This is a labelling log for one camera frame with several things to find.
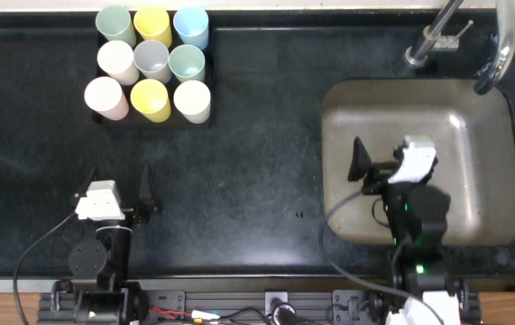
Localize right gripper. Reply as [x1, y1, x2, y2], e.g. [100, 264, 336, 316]
[346, 135, 398, 195]

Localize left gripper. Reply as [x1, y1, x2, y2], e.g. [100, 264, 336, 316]
[72, 162, 161, 227]

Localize yellow cup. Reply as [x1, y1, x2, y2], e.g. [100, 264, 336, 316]
[133, 5, 173, 49]
[129, 79, 172, 124]

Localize white cup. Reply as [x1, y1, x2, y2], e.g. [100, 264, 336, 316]
[172, 79, 212, 125]
[97, 40, 141, 87]

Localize pink cup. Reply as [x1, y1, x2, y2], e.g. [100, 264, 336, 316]
[83, 75, 130, 122]

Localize steel sink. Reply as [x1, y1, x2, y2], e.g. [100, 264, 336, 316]
[321, 79, 515, 247]

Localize grey cup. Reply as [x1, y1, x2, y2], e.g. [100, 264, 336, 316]
[132, 39, 172, 85]

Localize green cup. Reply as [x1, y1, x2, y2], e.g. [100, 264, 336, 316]
[95, 5, 137, 48]
[168, 43, 207, 85]

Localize black tray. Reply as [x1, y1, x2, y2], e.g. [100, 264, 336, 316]
[91, 8, 216, 131]

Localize blue cup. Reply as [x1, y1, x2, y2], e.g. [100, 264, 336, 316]
[172, 6, 210, 51]

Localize steel tap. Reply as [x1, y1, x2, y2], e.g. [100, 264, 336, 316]
[403, 0, 515, 96]

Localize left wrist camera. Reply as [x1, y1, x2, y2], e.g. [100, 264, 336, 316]
[74, 179, 126, 222]

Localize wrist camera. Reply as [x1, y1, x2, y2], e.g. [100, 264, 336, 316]
[387, 135, 438, 185]
[74, 179, 126, 222]

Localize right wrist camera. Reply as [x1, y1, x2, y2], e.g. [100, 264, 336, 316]
[387, 135, 438, 185]

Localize black cable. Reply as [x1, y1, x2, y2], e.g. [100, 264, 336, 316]
[12, 210, 80, 325]
[317, 189, 446, 325]

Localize mounting rail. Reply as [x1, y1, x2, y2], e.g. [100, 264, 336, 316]
[38, 279, 483, 325]

